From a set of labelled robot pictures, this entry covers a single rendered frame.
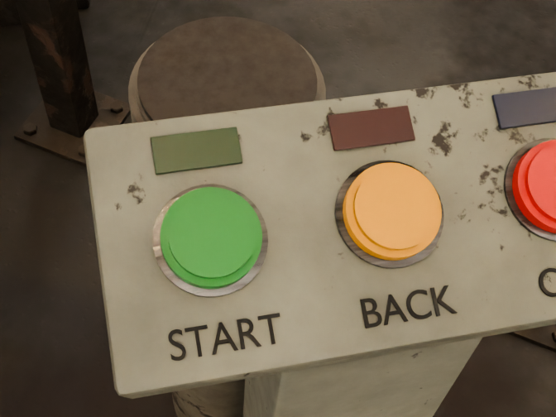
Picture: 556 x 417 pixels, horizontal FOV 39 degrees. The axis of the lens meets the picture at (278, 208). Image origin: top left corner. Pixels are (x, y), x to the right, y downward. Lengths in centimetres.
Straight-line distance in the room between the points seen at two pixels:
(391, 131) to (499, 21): 103
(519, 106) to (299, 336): 14
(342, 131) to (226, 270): 8
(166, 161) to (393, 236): 10
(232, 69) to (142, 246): 20
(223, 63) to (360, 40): 79
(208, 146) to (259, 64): 17
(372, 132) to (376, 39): 95
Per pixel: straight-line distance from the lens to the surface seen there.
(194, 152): 33
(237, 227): 31
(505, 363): 100
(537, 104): 37
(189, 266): 31
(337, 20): 130
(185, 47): 50
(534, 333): 102
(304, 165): 33
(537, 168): 35
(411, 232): 32
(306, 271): 32
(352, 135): 34
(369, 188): 32
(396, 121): 35
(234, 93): 48
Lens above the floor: 87
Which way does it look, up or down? 56 degrees down
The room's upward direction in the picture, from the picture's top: 6 degrees clockwise
